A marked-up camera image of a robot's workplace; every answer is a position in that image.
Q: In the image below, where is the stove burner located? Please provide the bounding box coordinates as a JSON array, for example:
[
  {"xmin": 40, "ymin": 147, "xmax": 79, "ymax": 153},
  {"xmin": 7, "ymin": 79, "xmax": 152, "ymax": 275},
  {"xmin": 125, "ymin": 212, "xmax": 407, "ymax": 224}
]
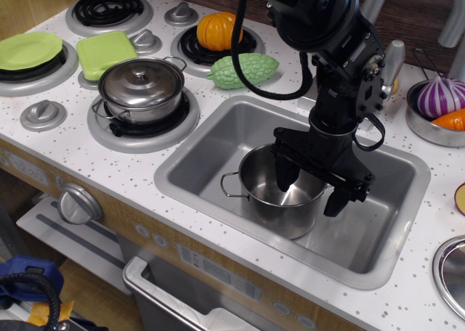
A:
[
  {"xmin": 0, "ymin": 40, "xmax": 79, "ymax": 97},
  {"xmin": 65, "ymin": 0, "xmax": 153, "ymax": 37},
  {"xmin": 170, "ymin": 26, "xmax": 265, "ymax": 78},
  {"xmin": 87, "ymin": 89, "xmax": 200, "ymax": 154}
]

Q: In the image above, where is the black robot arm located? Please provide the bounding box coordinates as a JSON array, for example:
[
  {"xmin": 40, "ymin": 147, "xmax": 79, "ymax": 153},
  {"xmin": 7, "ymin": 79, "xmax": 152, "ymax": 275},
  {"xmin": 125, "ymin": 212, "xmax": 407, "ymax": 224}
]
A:
[{"xmin": 267, "ymin": 0, "xmax": 386, "ymax": 217}]

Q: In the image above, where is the far left stove burner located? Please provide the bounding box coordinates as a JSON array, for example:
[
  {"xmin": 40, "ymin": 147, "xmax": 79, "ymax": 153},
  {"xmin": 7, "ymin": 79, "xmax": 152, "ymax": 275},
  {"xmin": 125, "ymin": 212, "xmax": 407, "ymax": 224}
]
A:
[{"xmin": 0, "ymin": 40, "xmax": 79, "ymax": 97}]

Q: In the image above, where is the green toy plate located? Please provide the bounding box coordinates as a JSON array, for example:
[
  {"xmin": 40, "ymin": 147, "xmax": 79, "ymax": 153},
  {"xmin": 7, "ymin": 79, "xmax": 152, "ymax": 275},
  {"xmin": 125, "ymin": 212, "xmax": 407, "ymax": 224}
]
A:
[{"xmin": 1, "ymin": 31, "xmax": 62, "ymax": 71}]

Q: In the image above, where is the purple toy onion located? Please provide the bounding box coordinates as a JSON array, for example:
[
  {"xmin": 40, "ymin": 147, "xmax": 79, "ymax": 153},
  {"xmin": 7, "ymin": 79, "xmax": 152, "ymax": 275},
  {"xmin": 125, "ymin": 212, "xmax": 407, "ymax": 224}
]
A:
[{"xmin": 416, "ymin": 76, "xmax": 464, "ymax": 118}]

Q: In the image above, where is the grey knob front left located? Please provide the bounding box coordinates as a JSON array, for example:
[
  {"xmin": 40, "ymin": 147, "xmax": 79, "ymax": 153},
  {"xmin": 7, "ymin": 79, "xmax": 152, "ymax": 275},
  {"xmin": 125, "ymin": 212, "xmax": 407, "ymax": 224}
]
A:
[{"xmin": 20, "ymin": 100, "xmax": 67, "ymax": 132}]

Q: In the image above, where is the green toy bitter gourd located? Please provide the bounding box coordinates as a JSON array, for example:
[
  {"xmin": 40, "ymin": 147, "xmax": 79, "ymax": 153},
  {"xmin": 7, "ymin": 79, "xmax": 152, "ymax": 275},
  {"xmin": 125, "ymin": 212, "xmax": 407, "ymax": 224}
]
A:
[{"xmin": 206, "ymin": 53, "xmax": 280, "ymax": 89}]

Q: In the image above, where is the grey knob middle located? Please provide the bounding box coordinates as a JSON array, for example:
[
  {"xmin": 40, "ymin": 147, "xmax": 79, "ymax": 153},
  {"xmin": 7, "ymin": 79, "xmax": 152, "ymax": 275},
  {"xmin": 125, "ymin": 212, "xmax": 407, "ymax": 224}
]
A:
[{"xmin": 129, "ymin": 29, "xmax": 162, "ymax": 56}]

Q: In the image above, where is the silver oven dial knob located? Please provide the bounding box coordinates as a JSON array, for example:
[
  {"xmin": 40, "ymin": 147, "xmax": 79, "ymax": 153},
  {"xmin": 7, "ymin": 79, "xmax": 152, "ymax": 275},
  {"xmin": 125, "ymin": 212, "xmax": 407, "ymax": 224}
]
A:
[{"xmin": 57, "ymin": 183, "xmax": 103, "ymax": 225}]

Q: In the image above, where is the green square toy lid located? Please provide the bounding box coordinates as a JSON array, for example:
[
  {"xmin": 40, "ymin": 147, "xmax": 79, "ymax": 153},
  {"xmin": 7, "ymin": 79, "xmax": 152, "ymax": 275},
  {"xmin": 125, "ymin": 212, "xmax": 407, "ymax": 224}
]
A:
[{"xmin": 76, "ymin": 31, "xmax": 138, "ymax": 81}]

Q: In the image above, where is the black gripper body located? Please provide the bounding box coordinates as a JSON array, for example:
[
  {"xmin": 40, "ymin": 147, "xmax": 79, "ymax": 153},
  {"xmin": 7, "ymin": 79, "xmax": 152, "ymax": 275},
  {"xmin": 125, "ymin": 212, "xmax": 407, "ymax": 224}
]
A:
[{"xmin": 272, "ymin": 126, "xmax": 375, "ymax": 202}]

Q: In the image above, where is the purple toy slice right edge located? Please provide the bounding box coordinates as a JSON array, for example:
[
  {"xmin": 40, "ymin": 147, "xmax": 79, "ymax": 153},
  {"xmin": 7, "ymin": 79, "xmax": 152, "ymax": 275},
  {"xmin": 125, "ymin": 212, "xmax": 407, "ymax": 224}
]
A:
[{"xmin": 454, "ymin": 183, "xmax": 465, "ymax": 215}]

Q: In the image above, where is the orange toy vegetable piece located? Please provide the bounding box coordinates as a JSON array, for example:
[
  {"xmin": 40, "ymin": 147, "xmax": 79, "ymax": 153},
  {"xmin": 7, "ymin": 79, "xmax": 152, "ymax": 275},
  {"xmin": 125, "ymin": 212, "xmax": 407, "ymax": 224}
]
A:
[{"xmin": 432, "ymin": 109, "xmax": 465, "ymax": 131}]

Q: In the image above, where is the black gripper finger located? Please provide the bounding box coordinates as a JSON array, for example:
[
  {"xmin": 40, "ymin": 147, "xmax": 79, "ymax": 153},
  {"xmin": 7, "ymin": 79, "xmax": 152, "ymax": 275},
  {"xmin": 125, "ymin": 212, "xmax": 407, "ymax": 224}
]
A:
[
  {"xmin": 276, "ymin": 155, "xmax": 300, "ymax": 192},
  {"xmin": 324, "ymin": 187, "xmax": 352, "ymax": 216}
]

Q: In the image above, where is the steel lid at right edge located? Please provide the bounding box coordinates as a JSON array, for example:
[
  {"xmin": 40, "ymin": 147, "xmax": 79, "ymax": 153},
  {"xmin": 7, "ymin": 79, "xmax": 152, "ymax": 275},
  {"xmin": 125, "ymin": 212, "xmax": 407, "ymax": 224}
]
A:
[{"xmin": 432, "ymin": 235, "xmax": 464, "ymax": 319}]

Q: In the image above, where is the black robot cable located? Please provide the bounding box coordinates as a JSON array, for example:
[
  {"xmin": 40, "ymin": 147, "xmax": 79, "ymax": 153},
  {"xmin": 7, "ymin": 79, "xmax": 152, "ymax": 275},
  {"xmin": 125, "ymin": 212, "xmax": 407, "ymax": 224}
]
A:
[{"xmin": 230, "ymin": 0, "xmax": 315, "ymax": 100}]

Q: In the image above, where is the steel bowl with handle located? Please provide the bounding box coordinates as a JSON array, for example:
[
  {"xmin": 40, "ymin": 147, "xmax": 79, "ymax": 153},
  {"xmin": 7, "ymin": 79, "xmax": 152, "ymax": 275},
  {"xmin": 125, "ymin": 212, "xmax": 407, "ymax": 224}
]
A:
[{"xmin": 405, "ymin": 48, "xmax": 464, "ymax": 147}]

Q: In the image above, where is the back right stove burner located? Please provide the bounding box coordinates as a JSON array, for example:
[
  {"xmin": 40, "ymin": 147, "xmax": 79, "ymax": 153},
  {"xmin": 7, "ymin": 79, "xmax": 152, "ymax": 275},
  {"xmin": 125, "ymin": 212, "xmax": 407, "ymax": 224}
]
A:
[{"xmin": 170, "ymin": 26, "xmax": 265, "ymax": 78}]

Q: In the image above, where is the silver faucet lever handle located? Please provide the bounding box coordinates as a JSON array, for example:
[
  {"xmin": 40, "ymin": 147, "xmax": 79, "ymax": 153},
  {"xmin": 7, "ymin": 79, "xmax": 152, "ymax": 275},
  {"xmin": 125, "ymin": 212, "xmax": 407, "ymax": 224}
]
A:
[{"xmin": 381, "ymin": 39, "xmax": 405, "ymax": 101}]

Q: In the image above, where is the silver toy faucet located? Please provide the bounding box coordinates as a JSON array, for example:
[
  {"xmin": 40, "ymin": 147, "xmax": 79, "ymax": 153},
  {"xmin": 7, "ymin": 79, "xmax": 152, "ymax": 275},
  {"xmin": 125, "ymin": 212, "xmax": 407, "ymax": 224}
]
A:
[{"xmin": 361, "ymin": 0, "xmax": 464, "ymax": 81}]

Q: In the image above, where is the lidded steel pot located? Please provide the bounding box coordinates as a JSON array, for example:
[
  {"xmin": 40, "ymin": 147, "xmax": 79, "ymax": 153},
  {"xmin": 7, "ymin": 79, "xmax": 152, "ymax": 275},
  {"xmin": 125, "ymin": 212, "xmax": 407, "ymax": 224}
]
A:
[{"xmin": 92, "ymin": 56, "xmax": 187, "ymax": 125}]

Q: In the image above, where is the grey knob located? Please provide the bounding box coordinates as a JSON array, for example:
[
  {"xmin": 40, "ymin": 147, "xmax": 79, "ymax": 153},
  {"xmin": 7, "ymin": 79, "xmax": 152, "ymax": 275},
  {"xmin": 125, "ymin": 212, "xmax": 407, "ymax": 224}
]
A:
[
  {"xmin": 129, "ymin": 29, "xmax": 162, "ymax": 56},
  {"xmin": 20, "ymin": 100, "xmax": 67, "ymax": 132},
  {"xmin": 164, "ymin": 1, "xmax": 198, "ymax": 27}
]

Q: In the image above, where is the orange toy pumpkin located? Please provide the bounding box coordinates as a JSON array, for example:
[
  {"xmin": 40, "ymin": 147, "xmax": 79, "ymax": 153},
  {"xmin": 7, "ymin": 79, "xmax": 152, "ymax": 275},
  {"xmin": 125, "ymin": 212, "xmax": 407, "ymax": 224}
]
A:
[{"xmin": 196, "ymin": 12, "xmax": 236, "ymax": 52}]

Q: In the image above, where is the grey oven door handle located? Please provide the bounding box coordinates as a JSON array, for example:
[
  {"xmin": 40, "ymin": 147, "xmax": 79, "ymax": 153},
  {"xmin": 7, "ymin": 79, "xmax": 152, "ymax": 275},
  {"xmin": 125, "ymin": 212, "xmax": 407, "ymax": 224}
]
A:
[{"xmin": 122, "ymin": 256, "xmax": 233, "ymax": 331}]

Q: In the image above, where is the back left stove burner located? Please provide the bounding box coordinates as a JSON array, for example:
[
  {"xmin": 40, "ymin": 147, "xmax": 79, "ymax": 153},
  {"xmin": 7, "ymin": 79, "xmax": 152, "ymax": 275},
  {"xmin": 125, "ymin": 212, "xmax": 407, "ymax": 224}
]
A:
[{"xmin": 65, "ymin": 0, "xmax": 153, "ymax": 37}]

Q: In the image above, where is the grey toy sink basin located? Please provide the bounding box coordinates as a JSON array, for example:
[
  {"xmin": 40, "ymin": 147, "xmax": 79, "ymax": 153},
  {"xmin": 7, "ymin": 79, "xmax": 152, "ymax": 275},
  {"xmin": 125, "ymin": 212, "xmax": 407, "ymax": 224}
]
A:
[{"xmin": 153, "ymin": 94, "xmax": 432, "ymax": 291}]

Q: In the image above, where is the front stove burner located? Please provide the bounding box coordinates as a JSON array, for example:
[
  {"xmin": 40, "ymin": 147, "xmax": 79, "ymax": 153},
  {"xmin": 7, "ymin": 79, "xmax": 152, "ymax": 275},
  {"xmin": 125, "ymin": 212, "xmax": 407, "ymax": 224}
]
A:
[{"xmin": 87, "ymin": 89, "xmax": 200, "ymax": 154}]

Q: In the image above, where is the blue clamp with black cable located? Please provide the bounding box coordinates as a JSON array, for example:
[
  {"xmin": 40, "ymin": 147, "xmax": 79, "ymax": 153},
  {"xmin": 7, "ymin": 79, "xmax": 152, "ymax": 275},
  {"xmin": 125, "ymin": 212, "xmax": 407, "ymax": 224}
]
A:
[{"xmin": 1, "ymin": 256, "xmax": 73, "ymax": 330}]

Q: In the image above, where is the grey knob top centre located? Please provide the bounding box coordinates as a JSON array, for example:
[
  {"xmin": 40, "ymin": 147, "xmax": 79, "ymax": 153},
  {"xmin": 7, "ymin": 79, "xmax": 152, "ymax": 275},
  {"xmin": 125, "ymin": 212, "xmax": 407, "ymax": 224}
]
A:
[{"xmin": 164, "ymin": 1, "xmax": 198, "ymax": 27}]

